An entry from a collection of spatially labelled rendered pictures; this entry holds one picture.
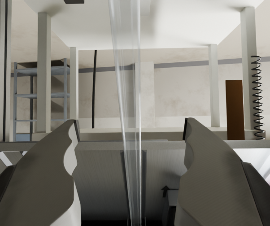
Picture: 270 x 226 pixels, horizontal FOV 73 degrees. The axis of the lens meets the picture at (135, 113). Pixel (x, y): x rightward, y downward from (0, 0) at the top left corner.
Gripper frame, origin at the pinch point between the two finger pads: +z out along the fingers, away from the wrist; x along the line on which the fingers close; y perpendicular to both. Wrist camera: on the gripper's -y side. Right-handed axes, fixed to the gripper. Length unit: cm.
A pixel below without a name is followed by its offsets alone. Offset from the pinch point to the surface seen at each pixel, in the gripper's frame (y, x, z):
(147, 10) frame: -7.3, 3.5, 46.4
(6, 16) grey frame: -7, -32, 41
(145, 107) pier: 126, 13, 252
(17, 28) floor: 4, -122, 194
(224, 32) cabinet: 1, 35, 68
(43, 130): 24, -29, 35
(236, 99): 17, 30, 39
